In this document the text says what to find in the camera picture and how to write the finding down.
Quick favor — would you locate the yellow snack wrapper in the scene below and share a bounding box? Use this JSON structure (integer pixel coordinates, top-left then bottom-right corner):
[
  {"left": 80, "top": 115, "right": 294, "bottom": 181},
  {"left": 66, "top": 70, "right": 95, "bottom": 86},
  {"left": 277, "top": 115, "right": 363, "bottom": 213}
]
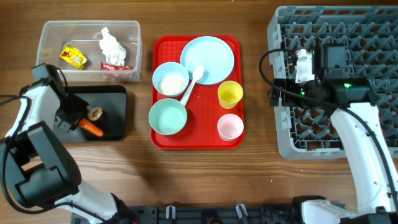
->
[{"left": 60, "top": 46, "right": 87, "bottom": 70}]

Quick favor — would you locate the white napkin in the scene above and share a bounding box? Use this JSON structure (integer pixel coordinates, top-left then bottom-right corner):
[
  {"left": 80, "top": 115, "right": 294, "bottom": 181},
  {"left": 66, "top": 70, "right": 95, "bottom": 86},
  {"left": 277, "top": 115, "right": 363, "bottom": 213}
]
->
[{"left": 99, "top": 27, "right": 126, "bottom": 66}]

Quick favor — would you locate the light blue rice bowl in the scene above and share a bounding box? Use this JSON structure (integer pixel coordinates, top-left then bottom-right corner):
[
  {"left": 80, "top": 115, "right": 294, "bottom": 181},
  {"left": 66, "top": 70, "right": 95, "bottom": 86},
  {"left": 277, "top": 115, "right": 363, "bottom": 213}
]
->
[{"left": 152, "top": 62, "right": 189, "bottom": 97}]

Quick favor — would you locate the black tray bin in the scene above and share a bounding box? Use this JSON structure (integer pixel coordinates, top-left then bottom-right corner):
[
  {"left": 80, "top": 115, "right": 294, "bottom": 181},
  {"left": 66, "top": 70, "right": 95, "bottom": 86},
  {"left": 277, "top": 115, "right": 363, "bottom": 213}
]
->
[{"left": 53, "top": 85, "right": 127, "bottom": 143}]

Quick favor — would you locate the yellow cup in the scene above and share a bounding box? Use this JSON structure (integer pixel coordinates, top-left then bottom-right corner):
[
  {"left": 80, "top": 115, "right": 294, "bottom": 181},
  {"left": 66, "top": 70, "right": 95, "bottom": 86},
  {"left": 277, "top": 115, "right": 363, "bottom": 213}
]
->
[{"left": 218, "top": 80, "right": 243, "bottom": 109}]

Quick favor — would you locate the brown food lump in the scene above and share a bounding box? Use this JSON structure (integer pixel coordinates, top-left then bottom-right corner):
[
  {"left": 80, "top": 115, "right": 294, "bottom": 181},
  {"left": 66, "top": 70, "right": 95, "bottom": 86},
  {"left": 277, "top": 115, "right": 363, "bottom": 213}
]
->
[{"left": 87, "top": 106, "right": 103, "bottom": 121}]

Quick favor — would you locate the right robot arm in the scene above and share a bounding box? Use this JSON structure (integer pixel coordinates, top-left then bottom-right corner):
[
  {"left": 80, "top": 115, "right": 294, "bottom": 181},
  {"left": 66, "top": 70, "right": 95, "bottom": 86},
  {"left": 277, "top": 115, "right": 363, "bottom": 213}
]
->
[{"left": 266, "top": 44, "right": 397, "bottom": 223}]

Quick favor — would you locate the pink cup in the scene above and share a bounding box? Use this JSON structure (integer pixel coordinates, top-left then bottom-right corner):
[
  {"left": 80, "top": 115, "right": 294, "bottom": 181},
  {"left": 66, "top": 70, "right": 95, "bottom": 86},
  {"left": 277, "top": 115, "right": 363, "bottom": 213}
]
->
[{"left": 217, "top": 114, "right": 244, "bottom": 141}]

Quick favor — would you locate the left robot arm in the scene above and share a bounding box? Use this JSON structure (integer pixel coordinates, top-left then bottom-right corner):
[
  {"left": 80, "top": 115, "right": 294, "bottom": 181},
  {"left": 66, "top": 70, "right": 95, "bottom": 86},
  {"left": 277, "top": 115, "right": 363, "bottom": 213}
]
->
[{"left": 1, "top": 63, "right": 139, "bottom": 223}]

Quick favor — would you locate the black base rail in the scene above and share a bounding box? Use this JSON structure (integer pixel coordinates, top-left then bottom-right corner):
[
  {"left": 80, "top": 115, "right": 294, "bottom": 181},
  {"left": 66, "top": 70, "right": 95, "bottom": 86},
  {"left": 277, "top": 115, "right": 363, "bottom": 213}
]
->
[{"left": 124, "top": 203, "right": 348, "bottom": 224}]

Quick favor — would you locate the light blue plate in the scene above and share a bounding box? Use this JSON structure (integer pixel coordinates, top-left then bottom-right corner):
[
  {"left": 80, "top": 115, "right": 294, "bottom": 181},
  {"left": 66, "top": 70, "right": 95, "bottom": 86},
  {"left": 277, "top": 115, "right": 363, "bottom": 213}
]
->
[{"left": 180, "top": 36, "right": 234, "bottom": 85}]

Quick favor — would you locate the red snack wrapper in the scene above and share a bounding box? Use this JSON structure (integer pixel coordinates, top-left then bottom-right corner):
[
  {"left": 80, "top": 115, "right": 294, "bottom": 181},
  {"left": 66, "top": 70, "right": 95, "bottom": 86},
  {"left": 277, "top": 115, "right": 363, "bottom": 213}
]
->
[{"left": 101, "top": 62, "right": 134, "bottom": 71}]

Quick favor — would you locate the green bowl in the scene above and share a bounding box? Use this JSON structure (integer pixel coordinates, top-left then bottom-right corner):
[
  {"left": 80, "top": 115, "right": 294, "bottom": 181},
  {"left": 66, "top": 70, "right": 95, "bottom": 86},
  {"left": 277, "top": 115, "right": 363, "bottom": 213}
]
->
[{"left": 149, "top": 98, "right": 188, "bottom": 136}]

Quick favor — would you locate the red serving tray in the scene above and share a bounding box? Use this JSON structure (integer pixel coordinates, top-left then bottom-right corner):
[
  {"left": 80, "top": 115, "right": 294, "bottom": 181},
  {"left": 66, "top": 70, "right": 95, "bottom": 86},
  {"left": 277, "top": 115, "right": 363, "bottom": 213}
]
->
[{"left": 150, "top": 35, "right": 245, "bottom": 150}]

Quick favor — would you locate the grey dishwasher rack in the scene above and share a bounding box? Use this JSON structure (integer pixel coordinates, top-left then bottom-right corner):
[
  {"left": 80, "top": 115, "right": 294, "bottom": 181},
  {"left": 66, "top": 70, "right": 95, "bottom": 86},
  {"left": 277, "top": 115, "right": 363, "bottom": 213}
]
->
[{"left": 267, "top": 6, "right": 397, "bottom": 160}]

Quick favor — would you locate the orange carrot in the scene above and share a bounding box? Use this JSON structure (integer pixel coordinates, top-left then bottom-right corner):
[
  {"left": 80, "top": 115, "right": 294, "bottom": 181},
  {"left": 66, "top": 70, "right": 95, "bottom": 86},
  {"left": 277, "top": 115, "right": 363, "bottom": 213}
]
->
[{"left": 78, "top": 118, "right": 104, "bottom": 137}]

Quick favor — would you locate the clear plastic bin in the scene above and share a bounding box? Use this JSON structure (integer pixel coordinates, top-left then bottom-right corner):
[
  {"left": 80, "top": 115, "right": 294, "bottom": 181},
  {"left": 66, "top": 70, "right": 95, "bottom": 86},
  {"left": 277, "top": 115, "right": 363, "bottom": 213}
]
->
[{"left": 36, "top": 20, "right": 142, "bottom": 82}]

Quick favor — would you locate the white plastic spoon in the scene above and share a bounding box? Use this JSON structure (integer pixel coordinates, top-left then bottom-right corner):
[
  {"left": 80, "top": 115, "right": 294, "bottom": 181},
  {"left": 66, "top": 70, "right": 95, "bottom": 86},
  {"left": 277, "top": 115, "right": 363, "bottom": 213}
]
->
[{"left": 180, "top": 65, "right": 205, "bottom": 106}]

